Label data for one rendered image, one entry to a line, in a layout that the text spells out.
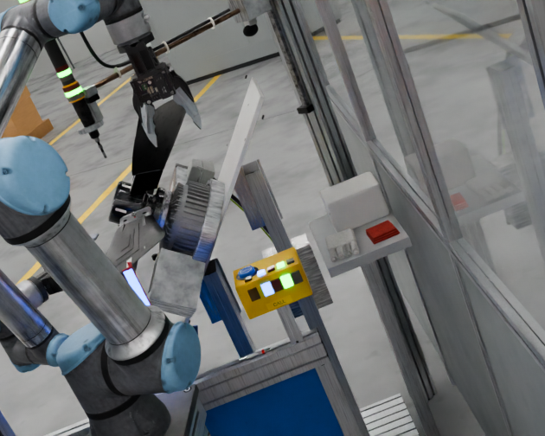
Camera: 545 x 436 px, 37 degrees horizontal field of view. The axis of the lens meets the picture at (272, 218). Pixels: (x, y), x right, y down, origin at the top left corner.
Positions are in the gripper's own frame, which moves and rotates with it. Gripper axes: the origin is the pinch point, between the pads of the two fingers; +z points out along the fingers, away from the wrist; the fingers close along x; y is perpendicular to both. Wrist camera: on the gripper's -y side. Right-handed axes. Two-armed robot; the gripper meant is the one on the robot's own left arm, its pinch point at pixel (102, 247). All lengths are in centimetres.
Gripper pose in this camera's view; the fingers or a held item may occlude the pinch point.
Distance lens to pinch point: 214.8
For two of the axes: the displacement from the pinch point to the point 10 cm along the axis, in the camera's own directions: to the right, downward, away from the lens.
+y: -6.0, 0.3, 8.0
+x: 4.2, 8.6, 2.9
